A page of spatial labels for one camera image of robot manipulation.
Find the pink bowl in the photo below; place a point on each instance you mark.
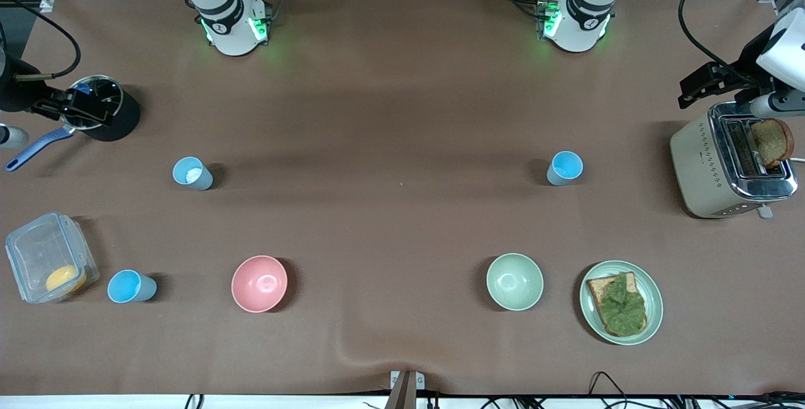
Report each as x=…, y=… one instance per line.
x=259, y=283

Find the toast slice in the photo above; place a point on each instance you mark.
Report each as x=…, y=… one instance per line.
x=596, y=289

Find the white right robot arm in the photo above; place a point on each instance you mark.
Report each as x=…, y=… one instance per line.
x=229, y=31

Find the brown bread slice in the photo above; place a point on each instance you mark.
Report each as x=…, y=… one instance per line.
x=772, y=141

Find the blue cup with white inside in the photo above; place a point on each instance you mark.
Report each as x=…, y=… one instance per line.
x=188, y=173

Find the green lettuce leaf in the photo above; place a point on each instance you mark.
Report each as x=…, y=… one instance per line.
x=622, y=308

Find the black cylindrical pot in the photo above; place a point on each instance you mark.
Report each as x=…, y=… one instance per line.
x=124, y=121

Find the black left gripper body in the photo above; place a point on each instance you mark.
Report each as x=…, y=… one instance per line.
x=746, y=63

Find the metal table clamp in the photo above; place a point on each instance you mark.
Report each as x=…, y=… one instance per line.
x=405, y=387

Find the cream and chrome toaster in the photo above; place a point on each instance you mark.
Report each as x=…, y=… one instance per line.
x=698, y=170

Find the pale green bowl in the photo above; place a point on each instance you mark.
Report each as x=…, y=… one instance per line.
x=514, y=281

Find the clear plastic food container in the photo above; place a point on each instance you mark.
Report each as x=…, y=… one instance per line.
x=38, y=248

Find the yellow round food piece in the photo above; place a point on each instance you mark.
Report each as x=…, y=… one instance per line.
x=65, y=279

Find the pale green plate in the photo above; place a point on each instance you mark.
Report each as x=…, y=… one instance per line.
x=654, y=308

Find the blue plastic cup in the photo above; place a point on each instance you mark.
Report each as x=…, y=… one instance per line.
x=566, y=165
x=126, y=286

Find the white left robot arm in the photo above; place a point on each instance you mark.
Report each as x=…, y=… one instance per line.
x=575, y=28

